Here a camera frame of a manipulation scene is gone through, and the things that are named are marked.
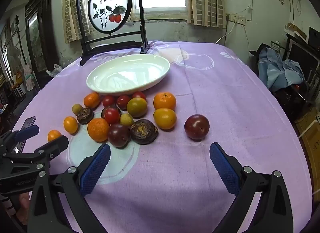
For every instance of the person's left hand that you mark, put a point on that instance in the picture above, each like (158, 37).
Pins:
(24, 206)

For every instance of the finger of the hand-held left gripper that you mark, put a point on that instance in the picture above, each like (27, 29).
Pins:
(25, 131)
(56, 145)

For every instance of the blue clothes pile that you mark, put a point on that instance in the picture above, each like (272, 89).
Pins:
(275, 72)

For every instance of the round painted screen black stand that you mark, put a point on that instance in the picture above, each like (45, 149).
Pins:
(110, 5)

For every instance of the white oval plate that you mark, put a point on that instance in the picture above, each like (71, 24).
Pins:
(125, 77)

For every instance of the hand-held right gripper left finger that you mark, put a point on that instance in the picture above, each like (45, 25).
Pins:
(96, 168)

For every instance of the greenish yellow orange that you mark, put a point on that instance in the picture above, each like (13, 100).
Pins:
(136, 107)

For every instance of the textured orange mandarin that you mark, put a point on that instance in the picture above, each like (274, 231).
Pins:
(98, 129)

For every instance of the white plastic bag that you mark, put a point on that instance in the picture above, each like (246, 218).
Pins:
(53, 70)

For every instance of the purple printed tablecloth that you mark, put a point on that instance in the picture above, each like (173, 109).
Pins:
(187, 173)

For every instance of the white wall socket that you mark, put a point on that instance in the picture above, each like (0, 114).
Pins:
(241, 20)

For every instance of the small dark water chestnut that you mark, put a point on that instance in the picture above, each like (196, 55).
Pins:
(85, 115)

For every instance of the yellow orange citrus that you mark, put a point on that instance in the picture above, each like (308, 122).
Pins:
(165, 118)

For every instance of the red cherry tomato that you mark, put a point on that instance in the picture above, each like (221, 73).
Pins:
(111, 115)
(123, 102)
(108, 100)
(139, 95)

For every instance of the round orange mandarin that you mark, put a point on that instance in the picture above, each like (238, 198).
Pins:
(164, 101)

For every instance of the yellowish longan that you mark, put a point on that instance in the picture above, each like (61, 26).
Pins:
(126, 119)
(77, 109)

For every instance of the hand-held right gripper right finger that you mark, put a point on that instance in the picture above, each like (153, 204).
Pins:
(223, 168)

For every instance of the large dark water chestnut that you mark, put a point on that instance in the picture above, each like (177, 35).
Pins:
(143, 131)

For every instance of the black hat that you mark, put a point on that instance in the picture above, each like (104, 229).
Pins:
(257, 50)

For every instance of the large dark red plum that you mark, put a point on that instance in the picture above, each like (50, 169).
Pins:
(196, 126)

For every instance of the dark smartphone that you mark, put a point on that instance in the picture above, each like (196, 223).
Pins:
(28, 121)

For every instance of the dark wooden framed mirror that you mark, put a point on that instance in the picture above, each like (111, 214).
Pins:
(47, 22)

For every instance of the small dark red plum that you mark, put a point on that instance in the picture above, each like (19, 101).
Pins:
(118, 135)

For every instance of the oval orange mandarin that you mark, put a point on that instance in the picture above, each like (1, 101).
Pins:
(92, 100)

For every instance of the small orange kumquat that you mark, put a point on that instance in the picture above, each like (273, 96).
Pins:
(54, 135)
(70, 124)

